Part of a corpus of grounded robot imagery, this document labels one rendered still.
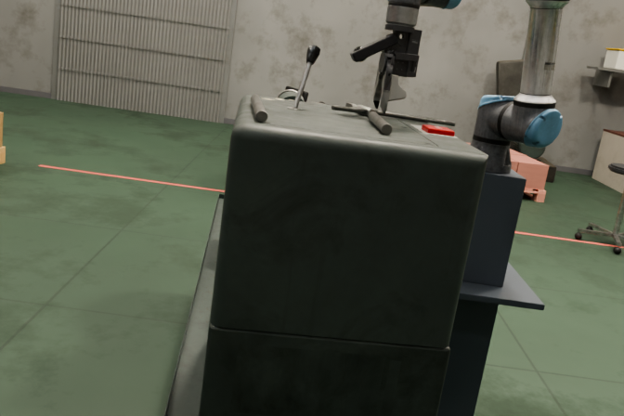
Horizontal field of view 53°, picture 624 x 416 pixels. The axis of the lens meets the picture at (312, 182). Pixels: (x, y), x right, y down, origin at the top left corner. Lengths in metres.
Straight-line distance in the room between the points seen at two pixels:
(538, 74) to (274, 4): 7.62
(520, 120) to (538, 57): 0.18
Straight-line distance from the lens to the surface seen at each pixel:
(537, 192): 7.42
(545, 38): 1.88
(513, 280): 2.17
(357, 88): 9.33
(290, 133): 1.14
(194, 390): 1.66
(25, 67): 10.23
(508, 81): 9.27
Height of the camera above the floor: 1.42
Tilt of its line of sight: 13 degrees down
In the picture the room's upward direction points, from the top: 8 degrees clockwise
